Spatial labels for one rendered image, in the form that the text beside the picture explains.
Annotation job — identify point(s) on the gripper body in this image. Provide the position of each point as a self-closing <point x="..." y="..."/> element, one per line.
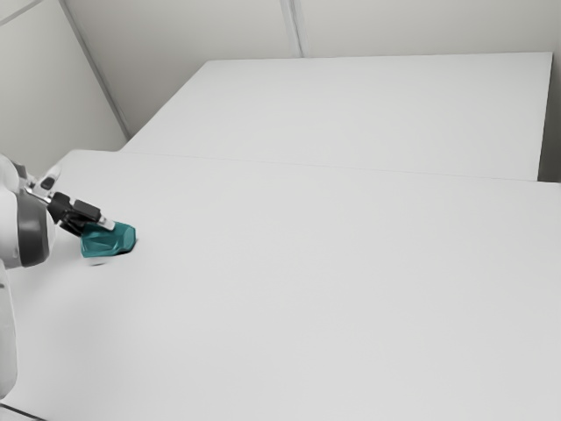
<point x="60" y="206"/>

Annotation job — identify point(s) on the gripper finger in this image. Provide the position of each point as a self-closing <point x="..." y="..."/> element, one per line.
<point x="91" y="211"/>
<point x="73" y="227"/>

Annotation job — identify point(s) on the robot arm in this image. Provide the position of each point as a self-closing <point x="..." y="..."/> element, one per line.
<point x="26" y="228"/>

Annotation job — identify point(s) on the teal faceted mug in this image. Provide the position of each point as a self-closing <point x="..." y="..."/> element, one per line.
<point x="109" y="240"/>

